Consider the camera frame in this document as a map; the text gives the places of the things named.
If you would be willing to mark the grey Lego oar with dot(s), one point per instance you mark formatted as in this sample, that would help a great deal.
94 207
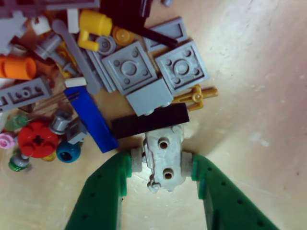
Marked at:
76 55

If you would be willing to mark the grey square Lego turntable plate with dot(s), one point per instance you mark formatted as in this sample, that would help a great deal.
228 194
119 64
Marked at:
129 67
182 65

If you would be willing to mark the grey Lego plate with holes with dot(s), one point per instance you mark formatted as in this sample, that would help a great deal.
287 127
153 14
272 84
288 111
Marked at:
24 93

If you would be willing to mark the small grey Lego bracket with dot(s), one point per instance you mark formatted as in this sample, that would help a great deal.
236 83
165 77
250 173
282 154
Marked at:
76 131

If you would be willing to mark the pale green transparent Lego round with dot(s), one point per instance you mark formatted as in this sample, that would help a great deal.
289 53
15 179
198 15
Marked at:
16 122

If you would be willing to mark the black Lego bar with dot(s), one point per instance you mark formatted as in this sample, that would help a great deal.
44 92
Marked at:
160 37

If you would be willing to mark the white Lego tile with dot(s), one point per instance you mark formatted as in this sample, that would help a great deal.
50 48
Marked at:
75 82

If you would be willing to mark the red round Lego brick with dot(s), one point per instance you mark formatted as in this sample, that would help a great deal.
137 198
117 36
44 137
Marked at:
37 139

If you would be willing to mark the orange Lego cylinder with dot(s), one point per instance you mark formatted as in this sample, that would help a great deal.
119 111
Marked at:
16 68

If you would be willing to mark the grey round Lego stud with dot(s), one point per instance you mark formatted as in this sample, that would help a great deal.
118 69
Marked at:
106 45

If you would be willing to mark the grey smooth Lego brick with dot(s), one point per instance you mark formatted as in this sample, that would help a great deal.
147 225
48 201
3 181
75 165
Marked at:
149 97

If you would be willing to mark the pink Lego flower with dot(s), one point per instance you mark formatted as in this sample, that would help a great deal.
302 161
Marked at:
6 141

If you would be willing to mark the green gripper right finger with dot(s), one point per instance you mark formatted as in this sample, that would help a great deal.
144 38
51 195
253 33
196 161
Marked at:
223 203

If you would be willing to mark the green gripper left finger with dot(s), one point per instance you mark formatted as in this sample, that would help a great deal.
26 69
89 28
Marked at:
103 198

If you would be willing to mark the large black Lego piece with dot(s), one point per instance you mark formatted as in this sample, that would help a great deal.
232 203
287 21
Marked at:
124 12

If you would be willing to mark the small grey Lego cylinder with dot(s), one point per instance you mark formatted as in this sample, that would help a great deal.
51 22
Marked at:
60 122

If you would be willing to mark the long black Lego tile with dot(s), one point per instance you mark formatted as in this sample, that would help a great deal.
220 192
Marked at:
148 121

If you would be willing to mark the amber round Lego stud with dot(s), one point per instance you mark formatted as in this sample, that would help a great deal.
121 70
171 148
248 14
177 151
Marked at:
122 35

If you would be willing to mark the white Lego bar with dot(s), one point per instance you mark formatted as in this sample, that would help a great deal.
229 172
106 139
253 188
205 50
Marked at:
73 21

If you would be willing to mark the grey framed Lego tile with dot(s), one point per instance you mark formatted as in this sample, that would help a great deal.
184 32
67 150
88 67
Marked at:
168 28

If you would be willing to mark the gold Lego sword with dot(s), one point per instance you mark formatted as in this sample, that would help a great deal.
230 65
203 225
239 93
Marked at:
196 97

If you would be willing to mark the weathered grey Lego with holes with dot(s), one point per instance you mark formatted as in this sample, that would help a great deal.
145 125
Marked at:
164 158

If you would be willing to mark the long blue Lego slope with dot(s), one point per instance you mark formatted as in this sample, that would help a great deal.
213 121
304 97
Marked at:
93 119

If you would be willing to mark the grey Technic connector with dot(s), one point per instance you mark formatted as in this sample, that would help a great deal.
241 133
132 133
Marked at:
46 45

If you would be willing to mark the yellow Lego mug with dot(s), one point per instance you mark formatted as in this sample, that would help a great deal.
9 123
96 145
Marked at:
96 24

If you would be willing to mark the blue round Lego ball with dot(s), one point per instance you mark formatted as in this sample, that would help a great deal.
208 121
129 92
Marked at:
68 152

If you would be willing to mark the green transparent Lego stud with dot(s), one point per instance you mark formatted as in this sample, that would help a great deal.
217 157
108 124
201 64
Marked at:
18 163

